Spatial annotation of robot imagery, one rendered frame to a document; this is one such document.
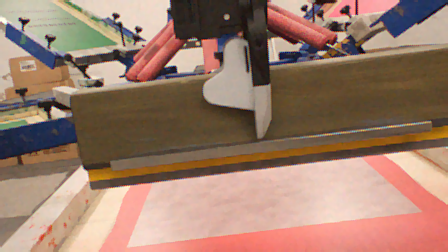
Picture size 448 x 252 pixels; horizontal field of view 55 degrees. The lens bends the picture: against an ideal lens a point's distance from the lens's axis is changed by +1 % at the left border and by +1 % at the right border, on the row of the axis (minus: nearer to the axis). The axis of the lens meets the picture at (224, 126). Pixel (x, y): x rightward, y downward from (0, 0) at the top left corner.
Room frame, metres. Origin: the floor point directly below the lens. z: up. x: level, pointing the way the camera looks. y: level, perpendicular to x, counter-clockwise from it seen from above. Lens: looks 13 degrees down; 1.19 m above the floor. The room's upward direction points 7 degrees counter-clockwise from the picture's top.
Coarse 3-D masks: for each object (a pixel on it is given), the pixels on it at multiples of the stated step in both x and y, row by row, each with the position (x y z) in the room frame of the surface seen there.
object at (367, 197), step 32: (352, 160) 0.65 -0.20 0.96; (384, 160) 0.63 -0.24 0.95; (288, 192) 0.55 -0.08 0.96; (320, 192) 0.54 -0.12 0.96; (352, 192) 0.53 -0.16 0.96; (384, 192) 0.51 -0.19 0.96; (416, 192) 0.50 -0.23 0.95; (288, 224) 0.46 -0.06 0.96; (320, 224) 0.45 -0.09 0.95; (352, 224) 0.44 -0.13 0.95; (384, 224) 0.43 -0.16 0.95; (416, 224) 0.42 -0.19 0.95
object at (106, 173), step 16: (432, 128) 0.40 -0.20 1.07; (336, 144) 0.40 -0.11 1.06; (352, 144) 0.40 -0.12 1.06; (368, 144) 0.40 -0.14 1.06; (384, 144) 0.40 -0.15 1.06; (208, 160) 0.40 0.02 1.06; (224, 160) 0.40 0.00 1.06; (240, 160) 0.40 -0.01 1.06; (256, 160) 0.40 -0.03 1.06; (96, 176) 0.40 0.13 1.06; (112, 176) 0.40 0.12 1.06; (128, 176) 0.40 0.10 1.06
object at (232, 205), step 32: (128, 192) 0.63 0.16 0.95; (160, 192) 0.61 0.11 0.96; (192, 192) 0.60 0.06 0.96; (224, 192) 0.58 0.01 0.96; (256, 192) 0.57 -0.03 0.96; (128, 224) 0.51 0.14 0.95; (160, 224) 0.50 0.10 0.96; (192, 224) 0.49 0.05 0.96; (224, 224) 0.48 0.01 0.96; (256, 224) 0.47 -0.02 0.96
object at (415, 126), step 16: (352, 128) 0.39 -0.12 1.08; (368, 128) 0.38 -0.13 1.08; (384, 128) 0.38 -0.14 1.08; (400, 128) 0.38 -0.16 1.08; (416, 128) 0.38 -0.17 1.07; (224, 144) 0.39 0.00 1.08; (240, 144) 0.38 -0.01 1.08; (256, 144) 0.38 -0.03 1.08; (272, 144) 0.38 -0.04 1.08; (288, 144) 0.38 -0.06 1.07; (304, 144) 0.38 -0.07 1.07; (320, 144) 0.38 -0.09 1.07; (112, 160) 0.38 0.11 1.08; (128, 160) 0.38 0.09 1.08; (144, 160) 0.38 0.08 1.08; (160, 160) 0.38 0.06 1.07; (176, 160) 0.38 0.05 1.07; (192, 160) 0.38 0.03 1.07
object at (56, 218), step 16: (432, 160) 0.60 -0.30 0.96; (80, 176) 0.64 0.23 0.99; (64, 192) 0.57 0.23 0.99; (80, 192) 0.57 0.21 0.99; (96, 192) 0.64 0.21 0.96; (48, 208) 0.52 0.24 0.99; (64, 208) 0.51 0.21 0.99; (80, 208) 0.56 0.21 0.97; (32, 224) 0.47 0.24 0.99; (48, 224) 0.47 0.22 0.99; (64, 224) 0.50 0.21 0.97; (16, 240) 0.43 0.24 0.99; (32, 240) 0.43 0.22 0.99; (48, 240) 0.45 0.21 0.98; (64, 240) 0.49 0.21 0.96
